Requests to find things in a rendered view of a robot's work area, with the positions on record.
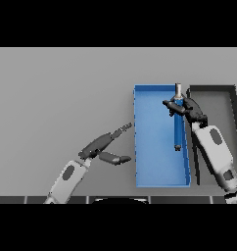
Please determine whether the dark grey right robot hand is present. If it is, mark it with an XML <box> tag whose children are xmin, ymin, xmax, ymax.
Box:
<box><xmin>162</xmin><ymin>95</ymin><xmax>210</xmax><ymax>129</ymax></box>

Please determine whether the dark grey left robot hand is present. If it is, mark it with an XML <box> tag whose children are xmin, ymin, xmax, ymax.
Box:
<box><xmin>77</xmin><ymin>122</ymin><xmax>133</xmax><ymax>167</ymax></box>

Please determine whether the blue bin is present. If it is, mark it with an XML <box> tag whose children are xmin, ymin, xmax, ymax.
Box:
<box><xmin>132</xmin><ymin>83</ymin><xmax>192</xmax><ymax>188</ymax></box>

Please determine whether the dark grey bin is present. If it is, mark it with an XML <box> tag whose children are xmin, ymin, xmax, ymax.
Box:
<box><xmin>185</xmin><ymin>84</ymin><xmax>237</xmax><ymax>186</ymax></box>

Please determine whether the blue pipe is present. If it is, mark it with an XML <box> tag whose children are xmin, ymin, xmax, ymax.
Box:
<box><xmin>170</xmin><ymin>82</ymin><xmax>186</xmax><ymax>152</ymax></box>

